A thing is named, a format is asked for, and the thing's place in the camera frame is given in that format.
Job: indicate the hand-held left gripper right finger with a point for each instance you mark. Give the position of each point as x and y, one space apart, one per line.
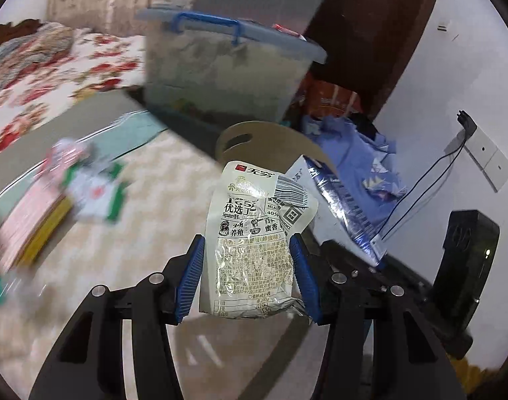
304 275

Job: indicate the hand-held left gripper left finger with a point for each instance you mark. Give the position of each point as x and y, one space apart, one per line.
191 277

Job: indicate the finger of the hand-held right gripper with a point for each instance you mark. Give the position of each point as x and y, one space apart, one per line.
353 263

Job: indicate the beige snack packet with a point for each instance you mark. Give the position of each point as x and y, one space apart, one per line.
249 254

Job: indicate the blue silver snack packet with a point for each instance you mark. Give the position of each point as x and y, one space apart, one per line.
341 200

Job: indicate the tan plastic waste bin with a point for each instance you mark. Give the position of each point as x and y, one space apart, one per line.
274 141

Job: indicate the zigzag patterned mat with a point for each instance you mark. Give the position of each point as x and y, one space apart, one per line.
162 183

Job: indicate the blue cloth bag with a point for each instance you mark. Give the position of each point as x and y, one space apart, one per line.
349 154

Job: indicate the green white packet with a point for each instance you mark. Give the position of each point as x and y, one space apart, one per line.
97 191

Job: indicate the black charger plug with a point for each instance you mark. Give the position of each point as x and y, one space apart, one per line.
465 121

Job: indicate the yellow flat box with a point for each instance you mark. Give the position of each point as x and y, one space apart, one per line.
50 233

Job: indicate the orange carton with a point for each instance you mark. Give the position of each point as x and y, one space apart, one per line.
328 100

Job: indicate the pink white packet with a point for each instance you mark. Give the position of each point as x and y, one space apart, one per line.
64 160

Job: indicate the dark wooden wardrobe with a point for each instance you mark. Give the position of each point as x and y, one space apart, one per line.
370 29

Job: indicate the floral bed quilt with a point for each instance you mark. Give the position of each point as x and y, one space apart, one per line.
70 71

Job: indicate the red white small packet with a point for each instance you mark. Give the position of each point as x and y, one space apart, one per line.
288 31

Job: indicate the patchwork patterned comforter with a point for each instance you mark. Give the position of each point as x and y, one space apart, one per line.
25 48

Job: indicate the carved wooden headboard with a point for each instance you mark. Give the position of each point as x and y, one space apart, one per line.
4 33

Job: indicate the white wall socket panel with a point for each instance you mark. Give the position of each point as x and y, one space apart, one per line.
485 154

